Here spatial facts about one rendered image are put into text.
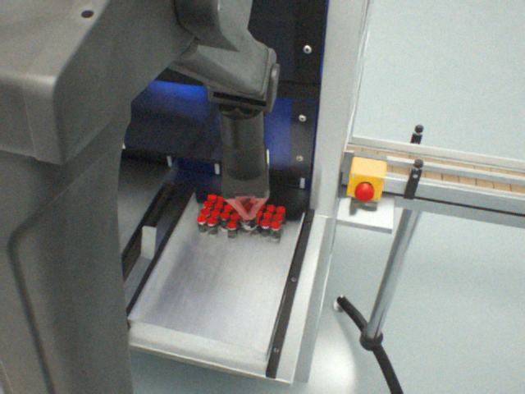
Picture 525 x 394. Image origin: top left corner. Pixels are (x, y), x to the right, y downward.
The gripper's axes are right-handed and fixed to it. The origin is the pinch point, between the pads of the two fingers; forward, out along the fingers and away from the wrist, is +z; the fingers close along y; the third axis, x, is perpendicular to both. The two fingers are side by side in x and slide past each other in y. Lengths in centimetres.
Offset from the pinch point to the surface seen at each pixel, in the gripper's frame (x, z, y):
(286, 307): -6.1, 22.8, -4.2
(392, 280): -40, 64, 28
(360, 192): -22.0, 13.3, 16.0
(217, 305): 7.1, 24.4, -2.5
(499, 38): -191, 125, 291
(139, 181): 28, 25, 33
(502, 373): -88, 116, 20
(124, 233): 28.8, 24.3, 16.4
